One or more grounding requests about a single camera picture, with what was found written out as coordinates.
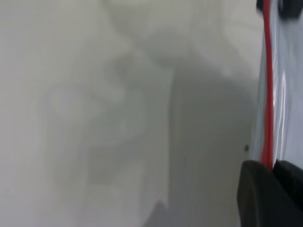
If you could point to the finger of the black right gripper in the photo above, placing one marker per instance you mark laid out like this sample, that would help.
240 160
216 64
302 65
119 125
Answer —
288 8
260 4

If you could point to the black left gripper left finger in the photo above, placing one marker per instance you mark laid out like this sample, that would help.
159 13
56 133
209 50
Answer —
260 201

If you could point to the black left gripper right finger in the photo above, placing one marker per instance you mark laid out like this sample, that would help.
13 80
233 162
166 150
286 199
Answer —
291 179

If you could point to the transparent zip bag red zipper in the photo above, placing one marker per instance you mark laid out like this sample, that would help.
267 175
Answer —
268 94

